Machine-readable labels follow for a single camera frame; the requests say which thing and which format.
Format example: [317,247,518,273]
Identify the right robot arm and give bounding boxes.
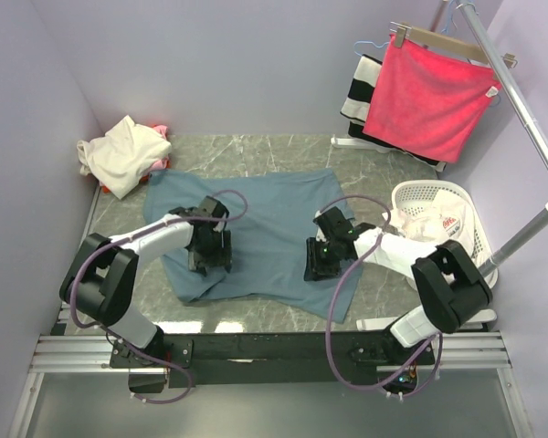
[304,207,492,364]

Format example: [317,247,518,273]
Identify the red towel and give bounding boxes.
[363,34,501,163]

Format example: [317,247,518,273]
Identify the white laundry basket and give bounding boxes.
[389,180,491,266]

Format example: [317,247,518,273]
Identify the black white striped cloth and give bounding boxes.
[339,55,447,172]

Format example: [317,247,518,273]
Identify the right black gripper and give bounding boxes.
[303,237,342,283]

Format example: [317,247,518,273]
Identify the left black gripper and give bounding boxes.
[189,229,232,277]

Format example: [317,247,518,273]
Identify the blue t shirt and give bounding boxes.
[142,169,362,323]

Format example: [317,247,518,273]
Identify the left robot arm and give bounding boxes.
[59,196,232,367]

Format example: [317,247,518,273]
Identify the black base beam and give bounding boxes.
[110,331,436,388]

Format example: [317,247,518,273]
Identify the blue wire hanger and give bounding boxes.
[353,40,389,57]

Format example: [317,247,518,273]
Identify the wooden clip hanger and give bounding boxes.
[389,21,518,69]

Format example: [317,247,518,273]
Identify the aluminium rail frame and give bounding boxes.
[6,182,535,438]

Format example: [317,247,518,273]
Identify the metal clothes rack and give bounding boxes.
[332,1,548,330]

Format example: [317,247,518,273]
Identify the cream folded t shirt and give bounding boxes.
[77,115,172,199]

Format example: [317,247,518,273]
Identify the white t shirt in basket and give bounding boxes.
[390,190,476,256]

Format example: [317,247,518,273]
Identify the pink folded t shirt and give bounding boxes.
[140,125,171,183]

